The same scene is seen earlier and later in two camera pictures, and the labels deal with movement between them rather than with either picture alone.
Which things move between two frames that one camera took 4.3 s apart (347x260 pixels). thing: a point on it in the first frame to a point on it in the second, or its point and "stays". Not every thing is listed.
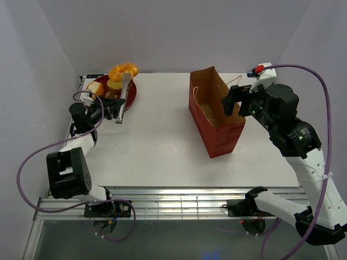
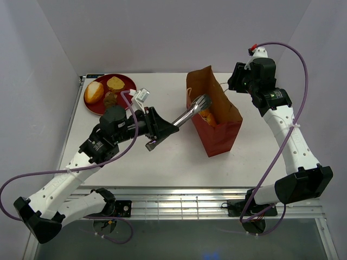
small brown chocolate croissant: x=109 y=95 stays
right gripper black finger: x=234 y=96 to x=235 y=82
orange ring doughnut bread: x=116 y=72 to x=207 y=116
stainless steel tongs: x=126 y=81 to x=200 y=104
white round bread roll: x=96 y=88 stays
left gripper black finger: x=112 y=106 to x=157 y=127
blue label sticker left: x=93 y=76 stays
